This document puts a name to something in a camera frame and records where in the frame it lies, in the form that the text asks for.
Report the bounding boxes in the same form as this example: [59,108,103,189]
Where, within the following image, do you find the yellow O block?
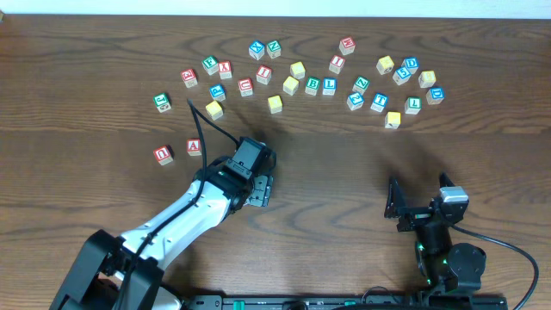
[268,96,283,114]

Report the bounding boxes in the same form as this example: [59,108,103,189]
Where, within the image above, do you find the green B letter block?
[305,77,320,96]

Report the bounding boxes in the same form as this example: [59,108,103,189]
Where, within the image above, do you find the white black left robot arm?
[51,139,276,309]

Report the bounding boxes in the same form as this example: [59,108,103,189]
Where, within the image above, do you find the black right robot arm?
[384,173,486,294]

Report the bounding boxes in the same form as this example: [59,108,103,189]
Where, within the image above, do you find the yellow block lower right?
[385,111,401,129]

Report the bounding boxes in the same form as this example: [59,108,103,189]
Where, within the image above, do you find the red A letter block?
[186,139,201,156]

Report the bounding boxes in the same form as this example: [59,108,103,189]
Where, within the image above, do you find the green L letter block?
[405,96,422,115]

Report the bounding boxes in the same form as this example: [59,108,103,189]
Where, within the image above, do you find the blue D block right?
[426,87,445,105]

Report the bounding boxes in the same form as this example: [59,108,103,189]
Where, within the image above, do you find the plain yellow wooden block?
[205,101,224,121]

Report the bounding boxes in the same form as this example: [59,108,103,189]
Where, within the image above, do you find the blue T letter block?
[370,93,388,113]

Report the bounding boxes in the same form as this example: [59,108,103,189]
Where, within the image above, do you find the red U letter block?
[238,78,254,97]

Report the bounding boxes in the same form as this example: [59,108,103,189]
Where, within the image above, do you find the yellow 8 block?
[418,71,436,89]

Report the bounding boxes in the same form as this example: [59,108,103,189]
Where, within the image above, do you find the red U block left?
[153,146,173,165]

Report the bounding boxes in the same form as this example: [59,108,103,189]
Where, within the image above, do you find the blue P letter block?
[209,84,226,102]

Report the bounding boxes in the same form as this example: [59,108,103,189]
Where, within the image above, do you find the yellow block middle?
[282,76,300,96]

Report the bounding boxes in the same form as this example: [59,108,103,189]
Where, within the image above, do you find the red I block left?
[256,65,272,85]

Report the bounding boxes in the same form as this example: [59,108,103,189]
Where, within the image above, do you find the blue D letter block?
[402,57,419,75]

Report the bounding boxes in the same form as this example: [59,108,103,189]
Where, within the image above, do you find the green Z letter block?
[352,76,370,95]

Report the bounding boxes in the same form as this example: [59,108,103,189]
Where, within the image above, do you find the blue L letter block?
[322,77,337,96]

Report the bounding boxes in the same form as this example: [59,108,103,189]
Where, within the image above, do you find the yellow block upper right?
[376,55,394,75]

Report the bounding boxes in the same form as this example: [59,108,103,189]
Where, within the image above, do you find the green J letter block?
[153,93,171,113]

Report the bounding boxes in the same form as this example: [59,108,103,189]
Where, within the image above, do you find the red G letter block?
[180,69,198,88]

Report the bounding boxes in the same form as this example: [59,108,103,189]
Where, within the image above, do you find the blue X letter block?
[248,40,265,60]

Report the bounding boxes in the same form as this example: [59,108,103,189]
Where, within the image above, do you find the green N letter block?
[266,40,282,59]

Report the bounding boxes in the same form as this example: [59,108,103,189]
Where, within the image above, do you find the red I letter block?
[329,55,345,74]

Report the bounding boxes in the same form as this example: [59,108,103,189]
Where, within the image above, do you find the red N letter block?
[338,36,356,56]

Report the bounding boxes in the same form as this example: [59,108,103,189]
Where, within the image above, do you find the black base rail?
[182,292,508,310]

